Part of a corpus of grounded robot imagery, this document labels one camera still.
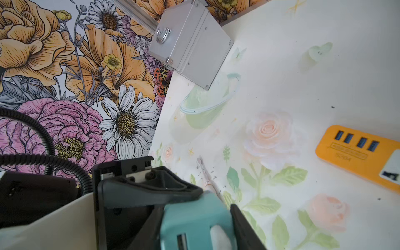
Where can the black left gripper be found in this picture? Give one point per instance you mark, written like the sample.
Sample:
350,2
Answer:
125,193

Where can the orange power strip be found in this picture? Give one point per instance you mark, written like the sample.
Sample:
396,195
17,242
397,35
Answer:
368,156

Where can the teal USB charger adapter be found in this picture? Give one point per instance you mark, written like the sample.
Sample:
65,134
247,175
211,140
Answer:
203,224

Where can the silver metal case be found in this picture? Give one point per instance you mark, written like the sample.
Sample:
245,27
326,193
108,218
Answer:
191,42

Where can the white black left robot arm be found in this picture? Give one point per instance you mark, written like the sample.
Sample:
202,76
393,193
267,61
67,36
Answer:
26,198

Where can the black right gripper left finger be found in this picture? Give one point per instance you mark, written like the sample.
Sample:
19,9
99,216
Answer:
148,237

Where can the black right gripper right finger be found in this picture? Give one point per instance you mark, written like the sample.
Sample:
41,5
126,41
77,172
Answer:
246,237

